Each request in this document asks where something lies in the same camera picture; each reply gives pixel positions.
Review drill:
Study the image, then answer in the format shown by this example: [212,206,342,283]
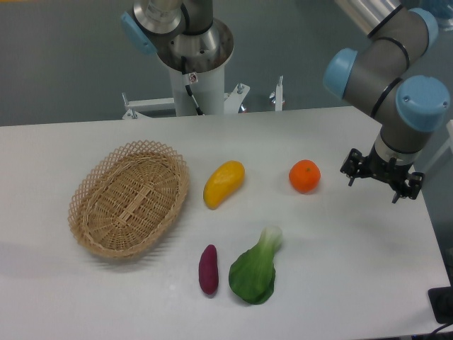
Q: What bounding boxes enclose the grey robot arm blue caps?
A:
[120,1,451,199]

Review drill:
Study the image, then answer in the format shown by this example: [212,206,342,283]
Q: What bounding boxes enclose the yellow mango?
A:
[203,160,245,210]

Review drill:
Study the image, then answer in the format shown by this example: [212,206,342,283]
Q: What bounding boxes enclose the woven wicker basket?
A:
[68,140,190,259]

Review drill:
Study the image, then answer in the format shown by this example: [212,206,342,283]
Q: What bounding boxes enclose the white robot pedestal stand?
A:
[121,65,287,120]

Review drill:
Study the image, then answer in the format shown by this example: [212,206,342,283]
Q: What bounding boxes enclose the orange fruit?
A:
[288,159,321,193]

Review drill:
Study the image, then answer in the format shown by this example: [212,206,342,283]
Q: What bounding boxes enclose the green bok choy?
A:
[228,227,282,305]

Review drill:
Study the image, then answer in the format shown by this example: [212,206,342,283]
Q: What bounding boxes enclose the blue object top right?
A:
[429,0,452,21]

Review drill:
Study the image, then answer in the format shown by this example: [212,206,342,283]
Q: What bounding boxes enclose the purple sweet potato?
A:
[198,244,219,295]

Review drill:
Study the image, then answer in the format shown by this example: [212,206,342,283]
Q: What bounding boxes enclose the black device at table edge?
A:
[428,286,452,324]

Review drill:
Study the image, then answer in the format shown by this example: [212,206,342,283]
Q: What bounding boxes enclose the black cable on pedestal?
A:
[180,55,205,116]

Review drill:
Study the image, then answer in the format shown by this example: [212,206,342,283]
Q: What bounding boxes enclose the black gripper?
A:
[340,148,425,203]

